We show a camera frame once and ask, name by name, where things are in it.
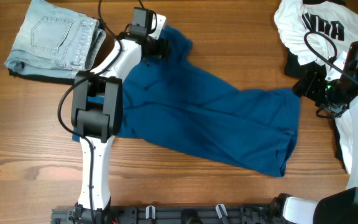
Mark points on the folded black garment under jeans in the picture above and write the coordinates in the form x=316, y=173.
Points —
x=42, y=77

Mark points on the black garment under jersey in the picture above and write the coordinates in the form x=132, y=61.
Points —
x=289, y=21

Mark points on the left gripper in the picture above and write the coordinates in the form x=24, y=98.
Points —
x=163, y=49

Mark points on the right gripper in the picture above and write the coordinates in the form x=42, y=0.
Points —
x=307, y=86

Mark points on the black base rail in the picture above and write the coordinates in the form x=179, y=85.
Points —
x=247, y=214

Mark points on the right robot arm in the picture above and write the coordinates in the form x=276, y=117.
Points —
x=341, y=207

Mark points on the folded light blue jeans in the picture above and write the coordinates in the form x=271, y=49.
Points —
x=53, y=40

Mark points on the dark blue t-shirt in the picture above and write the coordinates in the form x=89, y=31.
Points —
x=174, y=104

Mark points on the white jersey with black lettering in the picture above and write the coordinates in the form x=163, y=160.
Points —
x=333, y=43

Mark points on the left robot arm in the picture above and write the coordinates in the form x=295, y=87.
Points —
x=97, y=109

